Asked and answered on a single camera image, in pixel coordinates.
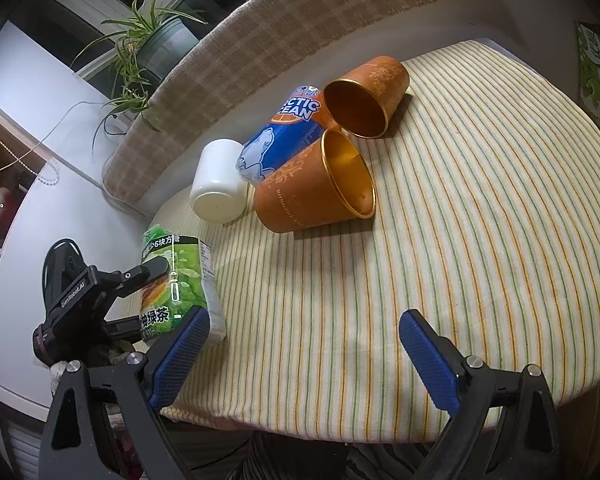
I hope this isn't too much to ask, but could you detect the far orange gold-lined cup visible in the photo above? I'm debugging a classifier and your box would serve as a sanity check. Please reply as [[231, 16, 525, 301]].
[[323, 55, 410, 139]]

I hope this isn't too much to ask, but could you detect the striped yellow tablecloth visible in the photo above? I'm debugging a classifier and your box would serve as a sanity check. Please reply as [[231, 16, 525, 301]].
[[155, 41, 600, 442]]

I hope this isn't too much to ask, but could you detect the white cable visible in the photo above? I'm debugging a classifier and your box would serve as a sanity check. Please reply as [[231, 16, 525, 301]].
[[0, 100, 152, 221]]

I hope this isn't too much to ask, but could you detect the near orange gold-lined cup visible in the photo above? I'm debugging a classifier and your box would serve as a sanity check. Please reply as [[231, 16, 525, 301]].
[[253, 130, 376, 233]]

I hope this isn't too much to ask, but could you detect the orange gold-lined cup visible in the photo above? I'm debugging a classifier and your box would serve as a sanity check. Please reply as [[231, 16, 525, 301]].
[[253, 130, 376, 233], [323, 55, 410, 139]]

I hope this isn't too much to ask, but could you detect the white plastic cup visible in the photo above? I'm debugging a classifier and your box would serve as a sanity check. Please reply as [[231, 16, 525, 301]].
[[189, 139, 247, 224]]

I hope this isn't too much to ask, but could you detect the beige plaid sofa backrest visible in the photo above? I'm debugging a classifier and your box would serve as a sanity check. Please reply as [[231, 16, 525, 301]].
[[102, 0, 439, 206]]

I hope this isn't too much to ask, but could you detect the bead string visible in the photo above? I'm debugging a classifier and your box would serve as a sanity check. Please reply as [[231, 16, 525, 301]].
[[0, 119, 62, 188]]

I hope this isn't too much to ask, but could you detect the potted spider plant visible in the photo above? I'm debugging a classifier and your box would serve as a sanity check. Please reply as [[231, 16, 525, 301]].
[[85, 0, 206, 134]]

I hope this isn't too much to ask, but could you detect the green printed box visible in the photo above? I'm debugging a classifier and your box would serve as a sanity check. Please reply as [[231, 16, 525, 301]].
[[574, 22, 600, 129]]

